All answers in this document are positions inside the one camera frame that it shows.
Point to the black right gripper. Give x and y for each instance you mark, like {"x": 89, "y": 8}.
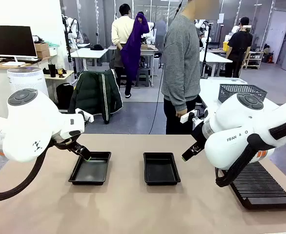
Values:
{"x": 199, "y": 132}

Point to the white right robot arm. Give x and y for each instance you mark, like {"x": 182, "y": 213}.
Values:
{"x": 230, "y": 122}

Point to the bare person hand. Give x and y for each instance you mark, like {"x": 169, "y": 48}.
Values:
{"x": 181, "y": 113}

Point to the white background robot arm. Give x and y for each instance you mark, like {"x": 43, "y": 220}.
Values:
{"x": 149, "y": 31}

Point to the person in grey sweater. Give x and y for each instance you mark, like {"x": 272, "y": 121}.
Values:
{"x": 182, "y": 61}

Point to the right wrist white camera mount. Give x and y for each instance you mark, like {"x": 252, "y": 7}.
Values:
{"x": 188, "y": 117}

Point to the person in black shirt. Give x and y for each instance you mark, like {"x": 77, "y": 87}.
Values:
{"x": 239, "y": 46}

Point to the white side table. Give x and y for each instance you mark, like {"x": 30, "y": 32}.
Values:
{"x": 210, "y": 90}

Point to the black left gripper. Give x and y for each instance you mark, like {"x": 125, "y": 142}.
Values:
{"x": 71, "y": 144}

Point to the brown cardboard box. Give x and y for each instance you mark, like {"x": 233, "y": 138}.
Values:
{"x": 42, "y": 50}

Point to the dark green puffer jacket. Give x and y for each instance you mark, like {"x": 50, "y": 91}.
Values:
{"x": 91, "y": 95}

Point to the white cylindrical air purifier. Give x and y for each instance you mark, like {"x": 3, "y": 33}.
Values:
{"x": 27, "y": 79}

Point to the grey plastic basket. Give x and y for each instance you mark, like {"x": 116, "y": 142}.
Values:
{"x": 233, "y": 90}

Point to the black computer monitor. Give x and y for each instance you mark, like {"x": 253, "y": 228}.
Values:
{"x": 10, "y": 41}

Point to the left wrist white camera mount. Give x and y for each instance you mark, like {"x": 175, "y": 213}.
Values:
{"x": 85, "y": 116}

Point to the black ESD tray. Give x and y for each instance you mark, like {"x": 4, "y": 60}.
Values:
{"x": 90, "y": 170}
{"x": 160, "y": 170}

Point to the yellow bin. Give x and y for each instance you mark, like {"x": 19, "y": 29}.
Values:
{"x": 225, "y": 46}

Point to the person with purple hoodie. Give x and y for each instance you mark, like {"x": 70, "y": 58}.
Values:
{"x": 126, "y": 34}

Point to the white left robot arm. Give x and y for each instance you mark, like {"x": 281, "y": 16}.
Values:
{"x": 33, "y": 117}

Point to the black tumbler cup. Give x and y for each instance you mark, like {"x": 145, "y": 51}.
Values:
{"x": 52, "y": 70}

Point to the black slotted board rack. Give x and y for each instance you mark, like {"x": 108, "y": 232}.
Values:
{"x": 260, "y": 187}

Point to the black backpack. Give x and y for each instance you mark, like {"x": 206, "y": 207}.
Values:
{"x": 64, "y": 96}

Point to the small wooden side table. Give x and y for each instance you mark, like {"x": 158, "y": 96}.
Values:
{"x": 60, "y": 75}

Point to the grey plastic stool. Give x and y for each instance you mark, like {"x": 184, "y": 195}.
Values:
{"x": 142, "y": 76}

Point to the white background work table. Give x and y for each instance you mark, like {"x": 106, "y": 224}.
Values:
{"x": 89, "y": 52}

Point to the black hat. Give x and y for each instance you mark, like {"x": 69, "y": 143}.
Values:
{"x": 97, "y": 47}

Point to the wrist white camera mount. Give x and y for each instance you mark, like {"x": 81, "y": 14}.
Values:
{"x": 188, "y": 117}
{"x": 85, "y": 116}

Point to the wooden storage shelf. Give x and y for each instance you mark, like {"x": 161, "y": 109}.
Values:
{"x": 254, "y": 59}

